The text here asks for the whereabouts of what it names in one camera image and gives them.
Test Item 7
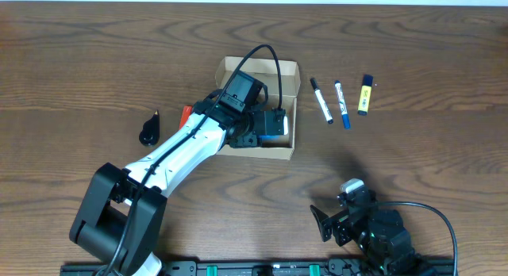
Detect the open cardboard box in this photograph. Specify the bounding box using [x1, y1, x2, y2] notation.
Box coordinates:
[214, 56, 301, 161]

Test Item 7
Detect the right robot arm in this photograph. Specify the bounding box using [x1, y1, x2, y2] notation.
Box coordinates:
[310, 186, 438, 275]

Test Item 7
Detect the yellow highlighter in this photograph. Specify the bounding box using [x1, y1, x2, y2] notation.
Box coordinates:
[357, 75, 373, 116]

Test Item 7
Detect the blue whiteboard marker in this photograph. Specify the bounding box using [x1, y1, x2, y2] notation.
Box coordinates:
[334, 80, 351, 129]

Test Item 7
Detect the red stapler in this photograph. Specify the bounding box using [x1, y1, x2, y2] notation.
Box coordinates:
[179, 105, 193, 129]

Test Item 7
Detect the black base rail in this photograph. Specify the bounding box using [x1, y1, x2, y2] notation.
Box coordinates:
[60, 258, 453, 276]

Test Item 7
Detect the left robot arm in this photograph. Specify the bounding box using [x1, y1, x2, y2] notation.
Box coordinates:
[69, 71, 268, 275]

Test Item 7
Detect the black whiteboard marker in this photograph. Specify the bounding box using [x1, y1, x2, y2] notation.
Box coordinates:
[310, 78, 333, 124]

